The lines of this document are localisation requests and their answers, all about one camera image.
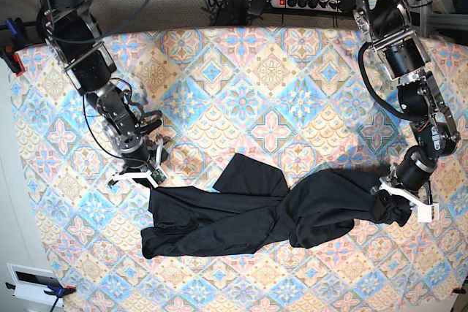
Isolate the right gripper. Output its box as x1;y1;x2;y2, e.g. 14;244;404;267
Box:
108;136;170;188

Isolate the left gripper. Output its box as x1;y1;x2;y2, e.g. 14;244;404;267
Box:
371;145;437;217

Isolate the black t-shirt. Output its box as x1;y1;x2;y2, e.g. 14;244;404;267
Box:
141;153;412;259

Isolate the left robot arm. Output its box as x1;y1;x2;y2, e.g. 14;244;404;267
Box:
353;0;461;223

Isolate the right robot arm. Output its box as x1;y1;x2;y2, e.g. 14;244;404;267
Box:
38;0;169;189

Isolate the red clamp lower right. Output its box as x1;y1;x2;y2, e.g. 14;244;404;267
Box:
452;287;467;294

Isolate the patterned tablecloth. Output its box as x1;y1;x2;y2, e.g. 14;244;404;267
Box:
9;28;467;311

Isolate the blue clamp lower left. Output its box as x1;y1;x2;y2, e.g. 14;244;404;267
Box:
5;282;77;311

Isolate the blue clamp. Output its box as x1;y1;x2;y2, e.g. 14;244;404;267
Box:
5;282;77;311
5;18;31;47

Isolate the red black clamp left edge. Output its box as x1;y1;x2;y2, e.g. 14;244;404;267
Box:
0;45;25;77

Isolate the white floor outlet box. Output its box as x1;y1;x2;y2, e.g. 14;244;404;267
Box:
7;263;59;306

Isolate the blue clamp upper left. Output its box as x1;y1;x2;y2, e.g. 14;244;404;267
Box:
5;18;31;47

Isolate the black round stool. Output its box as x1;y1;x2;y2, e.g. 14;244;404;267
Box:
36;9;48;42

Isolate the white power strip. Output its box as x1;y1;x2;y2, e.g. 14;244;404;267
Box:
270;0;341;12

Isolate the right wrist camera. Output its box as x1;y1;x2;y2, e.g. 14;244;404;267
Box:
152;168;167;185

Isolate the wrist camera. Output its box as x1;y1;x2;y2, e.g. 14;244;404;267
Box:
416;203;439;223
152;168;167;185

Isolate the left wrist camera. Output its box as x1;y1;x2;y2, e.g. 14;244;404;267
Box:
416;203;439;223

